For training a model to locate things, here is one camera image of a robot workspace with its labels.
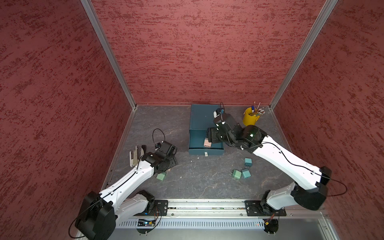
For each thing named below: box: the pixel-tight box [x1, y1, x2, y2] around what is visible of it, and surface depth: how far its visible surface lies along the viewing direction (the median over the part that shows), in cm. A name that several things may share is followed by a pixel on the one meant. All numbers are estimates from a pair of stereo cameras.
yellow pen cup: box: [242, 107, 260, 126], surface depth 106 cm
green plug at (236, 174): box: [232, 169, 242, 180], surface depth 85 cm
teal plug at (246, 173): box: [241, 168, 252, 179], surface depth 86 cm
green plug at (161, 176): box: [156, 172, 167, 182], surface depth 84 cm
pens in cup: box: [251, 101, 266, 116], surface depth 105 cm
